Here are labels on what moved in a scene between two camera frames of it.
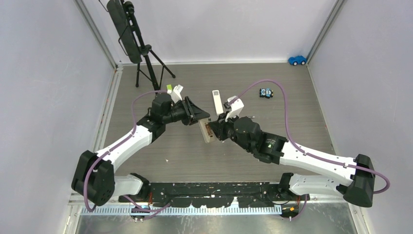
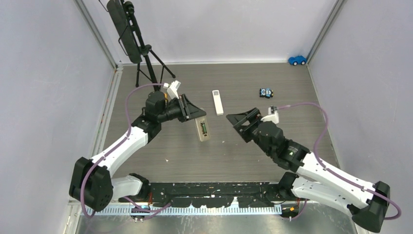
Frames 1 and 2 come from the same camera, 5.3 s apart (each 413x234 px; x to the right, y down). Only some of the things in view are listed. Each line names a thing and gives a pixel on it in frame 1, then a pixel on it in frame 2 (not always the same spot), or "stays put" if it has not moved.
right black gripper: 220,125 -> 254,116
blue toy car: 297,60 stays put
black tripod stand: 152,66 stays put
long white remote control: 217,102 stays put
